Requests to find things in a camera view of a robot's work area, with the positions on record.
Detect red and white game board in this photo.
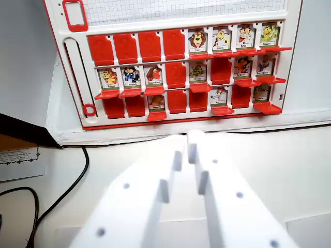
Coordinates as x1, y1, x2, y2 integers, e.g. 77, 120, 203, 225
42, 0, 304, 131

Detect white printed paper card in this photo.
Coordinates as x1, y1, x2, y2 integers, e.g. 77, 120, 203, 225
0, 145, 46, 183

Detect black cable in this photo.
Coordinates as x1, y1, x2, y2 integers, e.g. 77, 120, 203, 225
0, 186, 40, 228
27, 144, 91, 248

